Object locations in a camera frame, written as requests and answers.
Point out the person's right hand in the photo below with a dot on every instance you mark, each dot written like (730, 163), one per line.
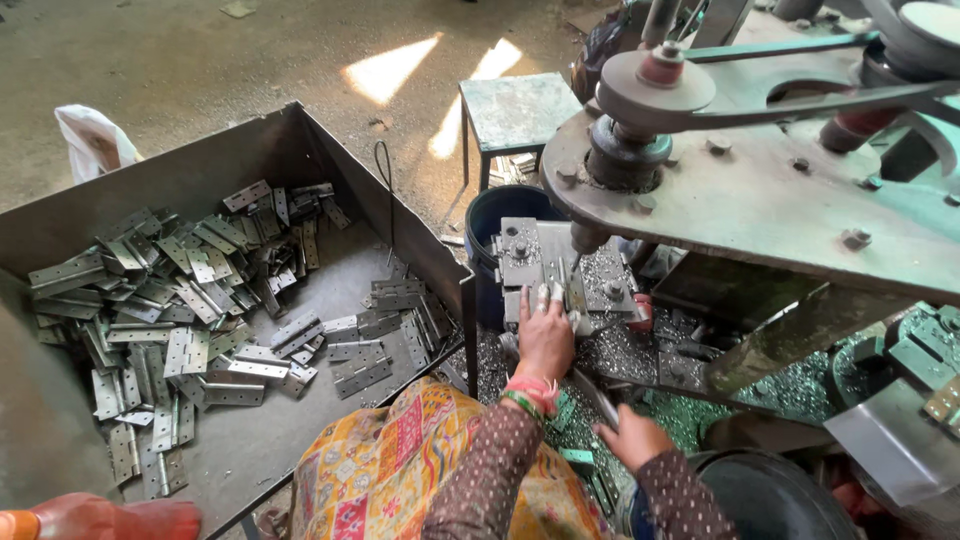
(637, 441)

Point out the person's left hand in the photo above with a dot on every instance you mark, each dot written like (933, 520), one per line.
(545, 341)

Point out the person's right fingers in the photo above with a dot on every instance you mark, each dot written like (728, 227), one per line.
(609, 433)

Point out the steel hinge workpiece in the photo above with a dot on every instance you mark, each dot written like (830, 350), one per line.
(578, 296)

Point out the heap of metal shavings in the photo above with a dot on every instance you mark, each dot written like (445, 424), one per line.
(622, 352)

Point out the red and green wrist bangles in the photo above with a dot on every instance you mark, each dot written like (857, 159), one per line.
(534, 394)

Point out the black round wheel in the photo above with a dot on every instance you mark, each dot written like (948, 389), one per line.
(765, 499)

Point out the drill bit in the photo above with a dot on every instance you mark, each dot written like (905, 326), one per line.
(576, 260)

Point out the grey steel drilling jig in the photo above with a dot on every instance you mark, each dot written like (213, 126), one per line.
(525, 262)

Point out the yellow patterned garment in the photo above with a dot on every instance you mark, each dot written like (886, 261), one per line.
(375, 465)

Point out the blue plastic bucket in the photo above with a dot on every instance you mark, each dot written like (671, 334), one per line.
(487, 225)

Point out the small heap of hinges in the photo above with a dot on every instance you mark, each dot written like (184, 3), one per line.
(516, 169)

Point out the bent grey metal plate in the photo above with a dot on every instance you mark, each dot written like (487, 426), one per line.
(889, 446)

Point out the green drill press machine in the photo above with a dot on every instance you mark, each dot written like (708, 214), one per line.
(757, 187)

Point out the green steel clamping fixture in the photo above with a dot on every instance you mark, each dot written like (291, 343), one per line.
(911, 352)

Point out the large grey metal tray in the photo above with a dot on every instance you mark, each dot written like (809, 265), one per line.
(330, 277)

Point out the green metal stool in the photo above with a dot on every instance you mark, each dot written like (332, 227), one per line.
(517, 112)

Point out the dark crumpled bag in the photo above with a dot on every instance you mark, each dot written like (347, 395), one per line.
(604, 52)

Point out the dark drive belt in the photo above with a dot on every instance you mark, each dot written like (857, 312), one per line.
(810, 105)

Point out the pile of steel hinges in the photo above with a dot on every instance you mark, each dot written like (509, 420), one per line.
(172, 315)

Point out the paper scrap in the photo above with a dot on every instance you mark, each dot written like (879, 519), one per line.
(238, 9)

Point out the white plastic bag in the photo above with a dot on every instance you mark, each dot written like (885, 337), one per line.
(94, 142)

